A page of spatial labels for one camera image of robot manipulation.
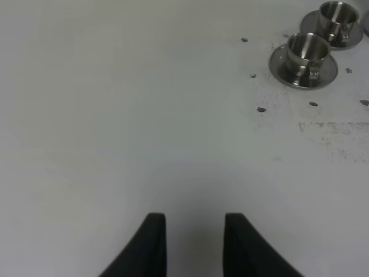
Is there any far stainless steel saucer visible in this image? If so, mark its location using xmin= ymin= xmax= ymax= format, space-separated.
xmin=300 ymin=10 xmax=364 ymax=50

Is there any far stainless steel teacup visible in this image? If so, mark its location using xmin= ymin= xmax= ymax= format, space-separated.
xmin=317 ymin=1 xmax=359 ymax=43

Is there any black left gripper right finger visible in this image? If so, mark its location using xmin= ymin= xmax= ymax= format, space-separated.
xmin=223 ymin=213 xmax=302 ymax=276

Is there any near stainless steel teacup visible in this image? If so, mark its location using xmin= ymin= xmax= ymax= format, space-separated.
xmin=286 ymin=33 xmax=330 ymax=78

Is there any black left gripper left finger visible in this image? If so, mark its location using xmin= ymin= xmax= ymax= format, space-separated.
xmin=100 ymin=213 xmax=167 ymax=277

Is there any stainless steel teacup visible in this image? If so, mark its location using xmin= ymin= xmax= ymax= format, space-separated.
xmin=317 ymin=1 xmax=359 ymax=43
xmin=286 ymin=33 xmax=330 ymax=78

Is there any near stainless steel saucer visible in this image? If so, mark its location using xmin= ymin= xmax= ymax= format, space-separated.
xmin=269 ymin=44 xmax=338 ymax=90

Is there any stainless steel saucer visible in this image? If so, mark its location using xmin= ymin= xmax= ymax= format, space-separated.
xmin=300 ymin=10 xmax=364 ymax=50
xmin=269 ymin=44 xmax=338 ymax=90

